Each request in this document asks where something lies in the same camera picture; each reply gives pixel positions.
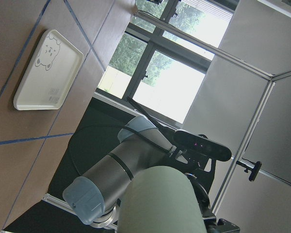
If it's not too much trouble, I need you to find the cream bear print tray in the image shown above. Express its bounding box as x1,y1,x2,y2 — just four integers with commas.
13,29,83,111

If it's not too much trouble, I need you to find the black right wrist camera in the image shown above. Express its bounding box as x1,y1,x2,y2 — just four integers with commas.
173,130,232,162

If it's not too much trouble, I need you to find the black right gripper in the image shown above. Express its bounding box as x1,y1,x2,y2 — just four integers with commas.
171,146,240,233

